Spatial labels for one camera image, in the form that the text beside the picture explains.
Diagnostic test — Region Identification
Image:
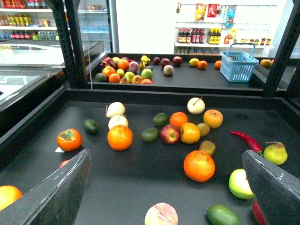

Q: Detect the large orange centre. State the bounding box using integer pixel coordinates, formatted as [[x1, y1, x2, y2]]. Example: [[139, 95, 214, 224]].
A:
[[107, 125, 133, 151]]

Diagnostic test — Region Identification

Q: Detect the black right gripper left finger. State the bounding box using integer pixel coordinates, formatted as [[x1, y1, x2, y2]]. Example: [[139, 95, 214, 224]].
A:
[[0, 149, 91, 225]]

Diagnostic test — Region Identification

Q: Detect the brown kiwi upper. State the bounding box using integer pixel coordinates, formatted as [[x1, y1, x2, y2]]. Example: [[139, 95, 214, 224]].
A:
[[197, 123, 210, 137]]

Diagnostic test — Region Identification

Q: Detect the brown kiwi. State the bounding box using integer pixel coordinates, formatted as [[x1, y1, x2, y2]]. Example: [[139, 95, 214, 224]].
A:
[[197, 123, 210, 137], [199, 141, 216, 156]]

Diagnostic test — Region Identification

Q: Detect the green lime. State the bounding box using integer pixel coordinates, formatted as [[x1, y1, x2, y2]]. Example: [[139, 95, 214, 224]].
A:
[[153, 112, 169, 127], [141, 127, 159, 143]]

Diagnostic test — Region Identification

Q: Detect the black near shelf tray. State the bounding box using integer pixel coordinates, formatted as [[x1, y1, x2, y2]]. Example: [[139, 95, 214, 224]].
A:
[[0, 89, 300, 225]]

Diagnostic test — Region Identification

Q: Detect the yellow orange apple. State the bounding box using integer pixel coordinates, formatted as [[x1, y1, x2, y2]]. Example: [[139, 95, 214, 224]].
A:
[[180, 122, 201, 144], [203, 109, 223, 128]]

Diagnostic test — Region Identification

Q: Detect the black far shelf tray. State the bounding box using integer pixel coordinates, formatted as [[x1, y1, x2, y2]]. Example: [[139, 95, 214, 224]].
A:
[[90, 55, 269, 96]]

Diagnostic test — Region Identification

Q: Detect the orange yellow mango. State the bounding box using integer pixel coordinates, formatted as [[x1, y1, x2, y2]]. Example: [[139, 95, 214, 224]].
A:
[[0, 185, 23, 210]]

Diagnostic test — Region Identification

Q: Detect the large orange front right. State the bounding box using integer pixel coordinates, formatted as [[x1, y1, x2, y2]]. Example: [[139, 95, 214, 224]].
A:
[[183, 150, 215, 183]]

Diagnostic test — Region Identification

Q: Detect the brown kiwi lower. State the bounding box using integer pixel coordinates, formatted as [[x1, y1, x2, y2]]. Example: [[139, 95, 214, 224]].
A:
[[199, 141, 216, 156]]

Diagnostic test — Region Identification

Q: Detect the white price tag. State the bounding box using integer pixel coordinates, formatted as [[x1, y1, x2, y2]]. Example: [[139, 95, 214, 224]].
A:
[[55, 147, 65, 153]]

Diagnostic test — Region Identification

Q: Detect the green lime lower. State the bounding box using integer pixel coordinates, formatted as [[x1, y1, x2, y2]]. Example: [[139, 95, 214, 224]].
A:
[[141, 127, 159, 143]]

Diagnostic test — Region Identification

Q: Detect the red chili pepper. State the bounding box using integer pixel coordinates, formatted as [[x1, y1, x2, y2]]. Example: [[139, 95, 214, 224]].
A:
[[229, 130, 263, 156]]

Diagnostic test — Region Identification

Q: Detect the black shelf tray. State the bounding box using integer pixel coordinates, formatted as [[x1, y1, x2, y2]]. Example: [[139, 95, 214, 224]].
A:
[[90, 55, 269, 96], [0, 89, 300, 225]]

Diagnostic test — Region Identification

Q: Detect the black shelf post right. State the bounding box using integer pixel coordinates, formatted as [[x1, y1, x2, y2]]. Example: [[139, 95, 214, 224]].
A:
[[263, 0, 300, 97]]

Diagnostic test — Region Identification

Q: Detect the small orange tangerine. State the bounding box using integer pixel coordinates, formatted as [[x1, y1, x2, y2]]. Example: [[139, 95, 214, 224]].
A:
[[170, 112, 188, 128]]

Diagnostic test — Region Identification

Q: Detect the blue basket far shelf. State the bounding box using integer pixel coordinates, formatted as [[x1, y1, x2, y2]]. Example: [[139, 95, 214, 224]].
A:
[[220, 43, 259, 83]]

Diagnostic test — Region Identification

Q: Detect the green yellow pear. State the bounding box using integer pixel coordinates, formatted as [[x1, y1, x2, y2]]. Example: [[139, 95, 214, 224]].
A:
[[263, 142, 288, 165]]

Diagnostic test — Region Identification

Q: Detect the green avocado front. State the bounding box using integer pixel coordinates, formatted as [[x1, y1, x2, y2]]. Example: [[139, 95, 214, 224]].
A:
[[206, 204, 242, 225]]

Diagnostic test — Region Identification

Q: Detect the pink peach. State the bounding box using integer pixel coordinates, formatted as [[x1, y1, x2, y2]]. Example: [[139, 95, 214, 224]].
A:
[[144, 202, 178, 225]]

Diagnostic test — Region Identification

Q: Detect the green lime upper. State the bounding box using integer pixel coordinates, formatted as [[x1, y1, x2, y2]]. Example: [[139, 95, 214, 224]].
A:
[[153, 112, 169, 127]]

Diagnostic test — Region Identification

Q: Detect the red round fruit left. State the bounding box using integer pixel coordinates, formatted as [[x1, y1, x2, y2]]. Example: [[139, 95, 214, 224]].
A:
[[59, 160, 69, 168]]

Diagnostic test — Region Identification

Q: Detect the yellow orange apple back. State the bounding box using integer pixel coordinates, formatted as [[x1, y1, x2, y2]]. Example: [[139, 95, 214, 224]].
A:
[[203, 109, 223, 128]]

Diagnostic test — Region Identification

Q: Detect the yellow orange apple front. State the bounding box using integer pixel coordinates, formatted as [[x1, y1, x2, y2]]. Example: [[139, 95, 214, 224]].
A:
[[180, 122, 201, 144]]

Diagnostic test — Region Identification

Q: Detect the black shelf post left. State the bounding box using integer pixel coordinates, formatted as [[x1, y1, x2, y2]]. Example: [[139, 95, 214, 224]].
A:
[[46, 0, 88, 89]]

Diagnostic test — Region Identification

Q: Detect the white round pear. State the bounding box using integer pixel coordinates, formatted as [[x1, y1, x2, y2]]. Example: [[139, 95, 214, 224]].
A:
[[187, 97, 205, 115]]

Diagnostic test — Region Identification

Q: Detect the white pear lower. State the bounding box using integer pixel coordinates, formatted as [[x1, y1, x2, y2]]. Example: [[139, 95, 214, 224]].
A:
[[108, 115, 128, 129]]

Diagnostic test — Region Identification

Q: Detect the red fruit front right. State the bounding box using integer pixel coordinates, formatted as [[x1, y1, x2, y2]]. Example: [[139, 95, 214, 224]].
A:
[[252, 200, 267, 225]]

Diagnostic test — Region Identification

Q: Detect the large orange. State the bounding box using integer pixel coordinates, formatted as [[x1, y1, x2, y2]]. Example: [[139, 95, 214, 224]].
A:
[[107, 125, 133, 151], [183, 150, 215, 183]]

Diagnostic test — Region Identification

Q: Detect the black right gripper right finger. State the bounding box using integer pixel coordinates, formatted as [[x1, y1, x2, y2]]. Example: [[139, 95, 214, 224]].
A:
[[242, 150, 300, 225]]

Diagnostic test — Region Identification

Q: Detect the orange persimmon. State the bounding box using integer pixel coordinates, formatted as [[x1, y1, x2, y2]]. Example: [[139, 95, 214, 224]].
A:
[[56, 128, 83, 152]]

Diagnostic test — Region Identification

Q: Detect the black shelf post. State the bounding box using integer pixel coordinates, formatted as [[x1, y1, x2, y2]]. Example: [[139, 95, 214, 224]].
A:
[[46, 0, 88, 89], [263, 0, 300, 97]]

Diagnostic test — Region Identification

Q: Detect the green apple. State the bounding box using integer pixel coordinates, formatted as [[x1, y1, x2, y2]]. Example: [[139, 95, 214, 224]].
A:
[[228, 169, 255, 200]]

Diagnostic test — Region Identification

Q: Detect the dark green avocado left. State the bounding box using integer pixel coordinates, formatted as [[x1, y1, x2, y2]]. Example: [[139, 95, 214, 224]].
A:
[[82, 119, 99, 134]]

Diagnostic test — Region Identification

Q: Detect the red apple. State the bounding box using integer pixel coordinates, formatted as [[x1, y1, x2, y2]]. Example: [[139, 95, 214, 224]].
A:
[[159, 124, 181, 145]]

